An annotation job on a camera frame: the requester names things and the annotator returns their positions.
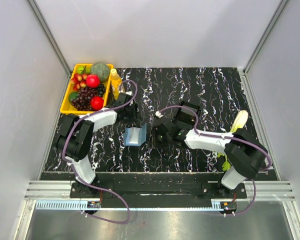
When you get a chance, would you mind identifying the blue card holder wallet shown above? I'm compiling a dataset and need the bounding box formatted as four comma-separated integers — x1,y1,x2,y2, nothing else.
123,123,147,147

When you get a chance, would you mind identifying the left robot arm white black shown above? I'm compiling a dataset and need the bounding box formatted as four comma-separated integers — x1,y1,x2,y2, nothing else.
53,91,138,198

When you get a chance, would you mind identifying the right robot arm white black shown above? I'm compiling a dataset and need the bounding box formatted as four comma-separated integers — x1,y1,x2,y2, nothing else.
151,119,272,198

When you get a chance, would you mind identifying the red apple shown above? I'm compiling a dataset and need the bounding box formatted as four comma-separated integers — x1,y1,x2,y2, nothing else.
90,96,104,111

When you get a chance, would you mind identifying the yellow juice bottle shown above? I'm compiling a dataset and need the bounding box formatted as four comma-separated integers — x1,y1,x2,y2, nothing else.
110,68,125,100

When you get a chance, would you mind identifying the dark purple grape bunch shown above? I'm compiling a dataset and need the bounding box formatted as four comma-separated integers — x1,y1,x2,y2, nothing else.
70,83,106,111

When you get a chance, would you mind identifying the green melon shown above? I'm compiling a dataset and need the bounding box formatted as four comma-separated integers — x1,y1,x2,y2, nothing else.
90,62,111,83

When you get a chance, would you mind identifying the green avocado fruit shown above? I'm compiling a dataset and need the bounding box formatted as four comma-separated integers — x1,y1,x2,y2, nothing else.
68,91,79,103

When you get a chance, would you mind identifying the small red fruit cluster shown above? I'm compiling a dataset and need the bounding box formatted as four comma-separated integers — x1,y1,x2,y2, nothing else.
70,73,88,92

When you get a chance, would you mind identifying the yellow plastic tray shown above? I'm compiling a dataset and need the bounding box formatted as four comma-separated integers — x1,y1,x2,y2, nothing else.
59,63,114,115

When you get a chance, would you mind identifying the green lime fruit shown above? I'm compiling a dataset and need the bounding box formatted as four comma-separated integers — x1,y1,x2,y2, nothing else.
76,65,86,75

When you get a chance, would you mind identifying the white celery stalk with leaves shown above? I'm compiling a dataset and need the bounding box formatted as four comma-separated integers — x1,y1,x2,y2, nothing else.
217,110,249,172

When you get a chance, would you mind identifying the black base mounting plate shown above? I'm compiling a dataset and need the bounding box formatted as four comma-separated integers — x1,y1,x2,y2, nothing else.
69,171,248,201

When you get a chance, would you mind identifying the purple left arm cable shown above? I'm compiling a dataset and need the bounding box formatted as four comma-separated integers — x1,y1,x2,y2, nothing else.
61,79,138,224

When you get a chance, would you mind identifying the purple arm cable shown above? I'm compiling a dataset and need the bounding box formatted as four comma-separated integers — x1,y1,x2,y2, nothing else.
156,105,273,216
61,79,138,224

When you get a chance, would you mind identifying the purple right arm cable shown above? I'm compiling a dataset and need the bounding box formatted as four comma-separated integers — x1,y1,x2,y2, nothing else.
156,105,273,216

